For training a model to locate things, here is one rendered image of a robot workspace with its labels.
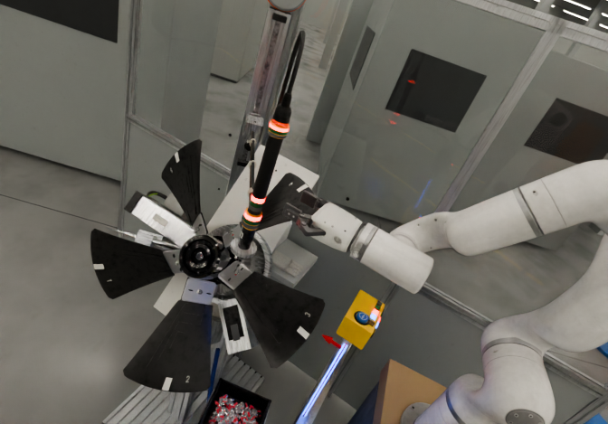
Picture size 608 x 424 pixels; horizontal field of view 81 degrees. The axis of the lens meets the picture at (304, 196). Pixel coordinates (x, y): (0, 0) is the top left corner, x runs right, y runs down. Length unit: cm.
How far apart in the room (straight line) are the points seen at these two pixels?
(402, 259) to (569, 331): 32
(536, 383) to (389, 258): 36
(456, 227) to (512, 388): 34
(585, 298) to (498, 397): 25
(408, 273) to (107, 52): 266
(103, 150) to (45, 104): 51
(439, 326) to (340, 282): 47
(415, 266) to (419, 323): 104
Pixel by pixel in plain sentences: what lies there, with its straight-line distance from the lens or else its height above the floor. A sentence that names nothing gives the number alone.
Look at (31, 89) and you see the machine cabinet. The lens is 345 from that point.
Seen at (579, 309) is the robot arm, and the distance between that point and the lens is 83.
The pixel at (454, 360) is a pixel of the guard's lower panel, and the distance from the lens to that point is 186.
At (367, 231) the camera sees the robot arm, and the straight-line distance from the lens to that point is 75.
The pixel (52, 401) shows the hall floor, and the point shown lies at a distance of 219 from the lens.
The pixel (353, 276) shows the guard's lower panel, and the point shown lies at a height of 84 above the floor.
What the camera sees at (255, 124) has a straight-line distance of 140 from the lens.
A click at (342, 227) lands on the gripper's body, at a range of 75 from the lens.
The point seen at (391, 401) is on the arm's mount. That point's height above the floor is 100.
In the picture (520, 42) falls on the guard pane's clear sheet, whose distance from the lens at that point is 138.
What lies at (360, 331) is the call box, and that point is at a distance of 122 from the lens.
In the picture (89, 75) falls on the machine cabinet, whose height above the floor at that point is 88.
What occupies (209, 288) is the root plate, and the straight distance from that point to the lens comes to 108.
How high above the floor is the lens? 191
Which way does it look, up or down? 30 degrees down
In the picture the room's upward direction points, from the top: 20 degrees clockwise
